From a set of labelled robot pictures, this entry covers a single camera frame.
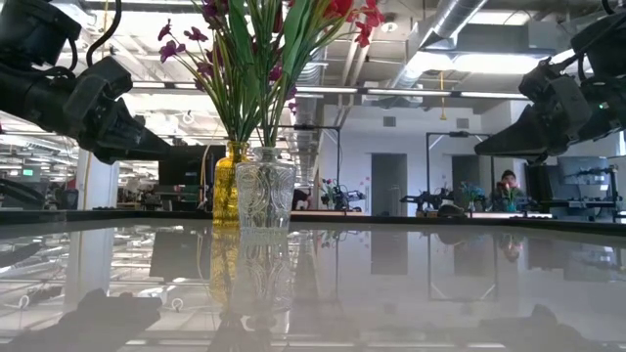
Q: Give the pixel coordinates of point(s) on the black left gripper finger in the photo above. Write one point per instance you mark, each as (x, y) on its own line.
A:
(132, 139)
(110, 155)

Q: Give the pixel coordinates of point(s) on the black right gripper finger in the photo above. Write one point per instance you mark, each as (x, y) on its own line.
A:
(540, 156)
(523, 139)

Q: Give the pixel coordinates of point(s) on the amber glass vase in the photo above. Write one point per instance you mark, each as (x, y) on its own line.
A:
(225, 190)

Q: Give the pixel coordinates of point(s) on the clear glass vase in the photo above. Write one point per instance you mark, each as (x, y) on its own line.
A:
(265, 195)

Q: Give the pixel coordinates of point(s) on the red flower sprig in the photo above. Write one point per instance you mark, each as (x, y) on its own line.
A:
(364, 34)

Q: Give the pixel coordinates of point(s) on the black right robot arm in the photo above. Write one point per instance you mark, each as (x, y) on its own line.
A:
(606, 49)

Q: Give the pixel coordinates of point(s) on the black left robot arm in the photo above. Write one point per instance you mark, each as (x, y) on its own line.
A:
(29, 29)

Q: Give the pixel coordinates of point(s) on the black background robot arm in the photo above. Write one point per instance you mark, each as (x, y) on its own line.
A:
(342, 195)

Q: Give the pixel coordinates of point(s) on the white pillar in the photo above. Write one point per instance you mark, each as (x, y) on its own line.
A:
(98, 186)

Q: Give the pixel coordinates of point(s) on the person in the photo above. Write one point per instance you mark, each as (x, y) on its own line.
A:
(508, 181)

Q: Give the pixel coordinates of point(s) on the gray monitor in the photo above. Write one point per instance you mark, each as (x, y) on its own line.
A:
(582, 171)

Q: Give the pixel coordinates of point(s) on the black monitor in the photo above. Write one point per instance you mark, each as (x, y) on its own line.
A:
(186, 171)

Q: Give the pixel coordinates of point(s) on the dark gray door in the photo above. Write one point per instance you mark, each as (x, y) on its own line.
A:
(464, 181)

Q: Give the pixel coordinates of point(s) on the blue flower bunch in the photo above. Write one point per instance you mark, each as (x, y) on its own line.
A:
(470, 189)

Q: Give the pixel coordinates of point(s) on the round ceiling fixture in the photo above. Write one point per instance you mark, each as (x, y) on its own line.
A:
(389, 24)

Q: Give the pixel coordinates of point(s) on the black table frame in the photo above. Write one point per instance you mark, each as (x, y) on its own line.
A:
(122, 215)

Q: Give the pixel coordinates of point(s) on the square wall vent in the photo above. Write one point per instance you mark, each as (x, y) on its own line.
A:
(462, 122)
(389, 121)

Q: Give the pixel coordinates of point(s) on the black frame stand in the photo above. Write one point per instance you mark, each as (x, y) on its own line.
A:
(318, 127)
(460, 133)

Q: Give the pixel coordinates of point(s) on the silver air duct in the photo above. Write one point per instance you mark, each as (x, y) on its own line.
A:
(440, 29)
(310, 122)

